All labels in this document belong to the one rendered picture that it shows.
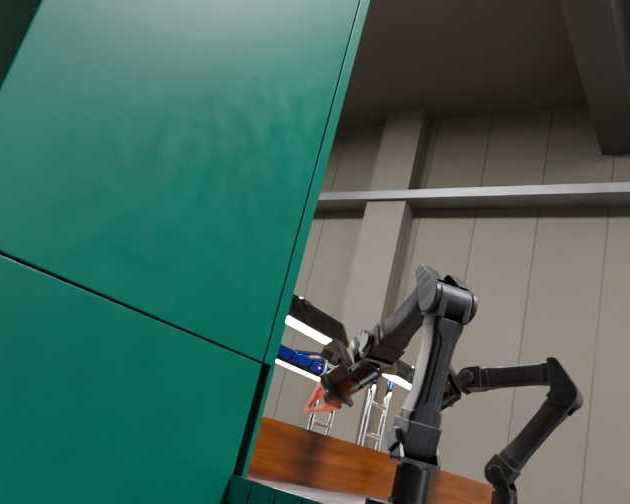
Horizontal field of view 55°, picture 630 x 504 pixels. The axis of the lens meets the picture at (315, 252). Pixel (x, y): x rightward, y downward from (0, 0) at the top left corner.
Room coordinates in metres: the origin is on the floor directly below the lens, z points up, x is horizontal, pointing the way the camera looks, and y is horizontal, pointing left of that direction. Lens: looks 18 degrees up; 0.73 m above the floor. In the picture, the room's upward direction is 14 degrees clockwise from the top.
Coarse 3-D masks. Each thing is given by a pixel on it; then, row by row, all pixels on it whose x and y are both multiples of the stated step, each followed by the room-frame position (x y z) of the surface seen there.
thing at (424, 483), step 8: (408, 464) 1.09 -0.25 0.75; (400, 472) 1.09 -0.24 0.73; (408, 472) 1.08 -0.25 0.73; (416, 472) 1.08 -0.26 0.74; (424, 472) 1.08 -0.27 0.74; (400, 480) 1.09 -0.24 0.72; (408, 480) 1.08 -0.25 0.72; (416, 480) 1.08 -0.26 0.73; (424, 480) 1.08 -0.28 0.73; (392, 488) 1.11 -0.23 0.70; (400, 488) 1.09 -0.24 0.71; (408, 488) 1.08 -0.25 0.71; (416, 488) 1.08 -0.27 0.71; (424, 488) 1.08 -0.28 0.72; (392, 496) 1.10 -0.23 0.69; (400, 496) 1.09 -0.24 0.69; (408, 496) 1.08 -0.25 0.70; (416, 496) 1.08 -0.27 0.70; (424, 496) 1.09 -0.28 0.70
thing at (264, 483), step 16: (240, 480) 0.95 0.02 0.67; (256, 480) 0.97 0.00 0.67; (272, 480) 1.06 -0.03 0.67; (240, 496) 0.94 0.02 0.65; (256, 496) 0.93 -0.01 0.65; (272, 496) 0.91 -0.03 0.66; (288, 496) 0.90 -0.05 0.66; (304, 496) 0.89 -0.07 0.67; (320, 496) 0.97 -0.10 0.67; (336, 496) 1.07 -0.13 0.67; (352, 496) 1.19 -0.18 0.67; (368, 496) 1.35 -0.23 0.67
